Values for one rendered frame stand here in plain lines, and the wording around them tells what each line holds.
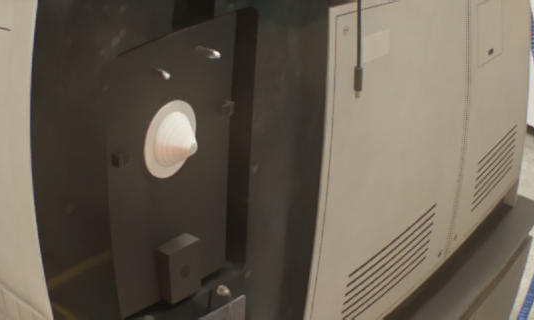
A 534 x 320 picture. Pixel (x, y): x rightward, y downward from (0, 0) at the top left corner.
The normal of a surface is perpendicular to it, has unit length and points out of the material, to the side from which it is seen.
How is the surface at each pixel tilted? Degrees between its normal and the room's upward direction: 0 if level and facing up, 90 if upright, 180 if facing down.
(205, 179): 90
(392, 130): 90
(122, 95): 90
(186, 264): 90
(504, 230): 0
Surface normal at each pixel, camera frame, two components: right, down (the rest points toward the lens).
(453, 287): 0.05, -0.91
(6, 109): -0.60, 0.31
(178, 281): 0.80, 0.29
